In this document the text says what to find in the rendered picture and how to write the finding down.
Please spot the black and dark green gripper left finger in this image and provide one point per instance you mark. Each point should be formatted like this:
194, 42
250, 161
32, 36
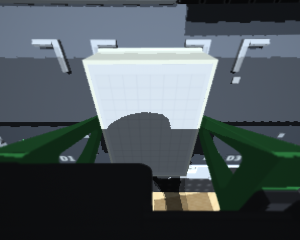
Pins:
46, 148

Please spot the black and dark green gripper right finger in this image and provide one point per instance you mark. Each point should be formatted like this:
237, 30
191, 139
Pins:
267, 163

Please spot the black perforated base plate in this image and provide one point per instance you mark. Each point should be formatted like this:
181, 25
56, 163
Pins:
199, 185

